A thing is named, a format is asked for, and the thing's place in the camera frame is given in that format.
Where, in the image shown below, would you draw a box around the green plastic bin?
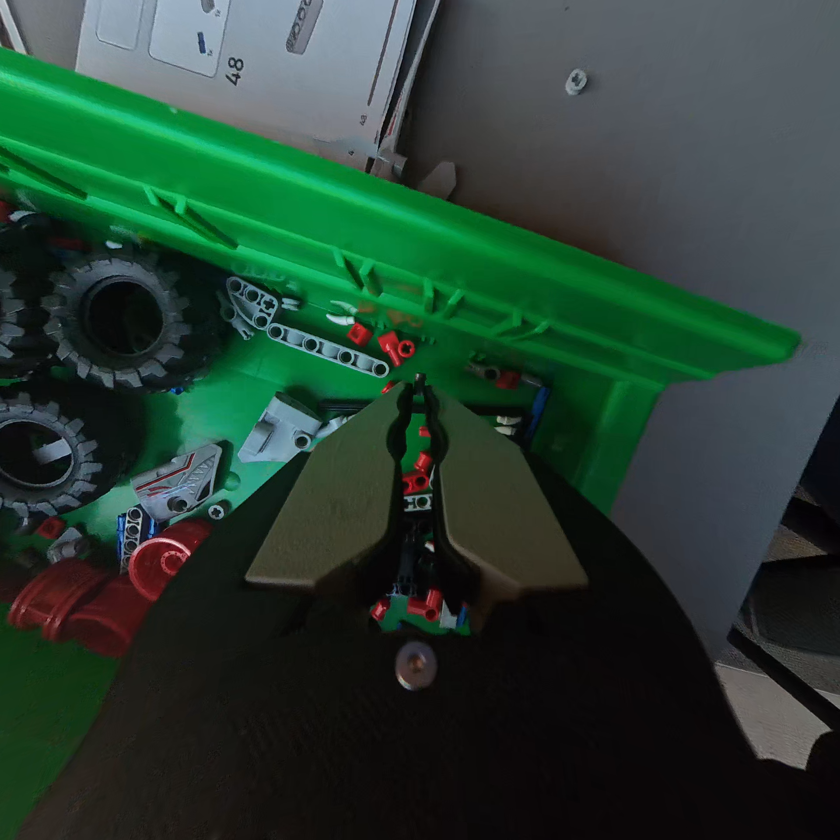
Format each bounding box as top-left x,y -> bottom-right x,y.
0,46 -> 803,840

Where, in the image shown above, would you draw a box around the grey curved lego panel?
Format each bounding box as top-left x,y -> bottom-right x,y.
220,276 -> 283,339

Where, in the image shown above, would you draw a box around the black lego tire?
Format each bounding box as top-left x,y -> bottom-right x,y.
0,390 -> 126,519
0,262 -> 47,382
42,252 -> 227,391

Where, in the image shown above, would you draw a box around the open lego instruction booklet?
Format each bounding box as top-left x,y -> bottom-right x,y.
0,0 -> 442,177

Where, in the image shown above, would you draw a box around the pile of small lego parts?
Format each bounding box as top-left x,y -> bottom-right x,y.
367,423 -> 473,636

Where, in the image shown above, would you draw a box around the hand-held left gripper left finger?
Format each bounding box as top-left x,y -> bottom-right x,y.
245,382 -> 414,597

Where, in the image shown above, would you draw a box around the grey and blue lego beams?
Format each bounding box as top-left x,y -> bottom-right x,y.
117,505 -> 161,575

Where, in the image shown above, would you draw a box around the grey angled lego panel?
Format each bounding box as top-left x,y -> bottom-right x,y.
238,392 -> 342,463

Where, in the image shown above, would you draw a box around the small grey lego block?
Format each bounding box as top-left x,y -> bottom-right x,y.
46,525 -> 89,565

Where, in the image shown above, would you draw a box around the long grey lego beam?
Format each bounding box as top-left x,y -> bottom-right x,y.
266,322 -> 389,378

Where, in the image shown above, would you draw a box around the black metal frame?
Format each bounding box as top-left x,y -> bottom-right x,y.
725,623 -> 840,731

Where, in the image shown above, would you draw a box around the grey printed lego panel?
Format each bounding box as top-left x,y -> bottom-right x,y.
131,443 -> 224,519

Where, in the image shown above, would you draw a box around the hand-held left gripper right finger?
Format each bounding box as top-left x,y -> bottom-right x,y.
422,386 -> 590,598

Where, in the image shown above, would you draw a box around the red lego wheel hub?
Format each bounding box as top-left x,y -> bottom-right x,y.
7,561 -> 109,641
128,521 -> 214,601
66,577 -> 155,657

